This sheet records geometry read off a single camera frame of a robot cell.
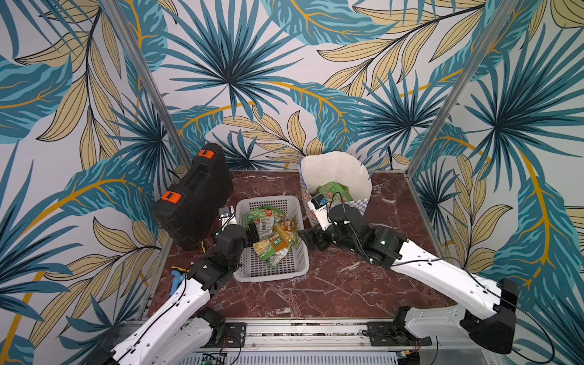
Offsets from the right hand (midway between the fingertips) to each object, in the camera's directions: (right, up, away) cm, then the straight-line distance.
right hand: (308, 224), depth 71 cm
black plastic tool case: (-41, +3, +8) cm, 42 cm away
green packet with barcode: (-15, -13, +17) cm, 26 cm away
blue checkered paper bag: (+6, +20, +24) cm, 32 cm away
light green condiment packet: (+13, +13, +33) cm, 38 cm away
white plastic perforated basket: (-20, -19, +16) cm, 32 cm away
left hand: (-23, -2, +7) cm, 24 cm away
